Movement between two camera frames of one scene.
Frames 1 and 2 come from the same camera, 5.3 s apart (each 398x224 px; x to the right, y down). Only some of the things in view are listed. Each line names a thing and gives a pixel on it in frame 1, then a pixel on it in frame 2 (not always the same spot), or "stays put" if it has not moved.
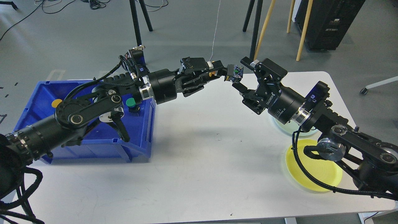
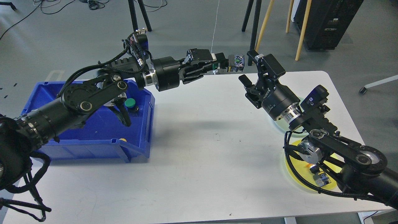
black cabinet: [328, 21] stays put
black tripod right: [256, 26] stays put
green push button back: [133, 109] stays put
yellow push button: [235, 73] -> [321, 179]
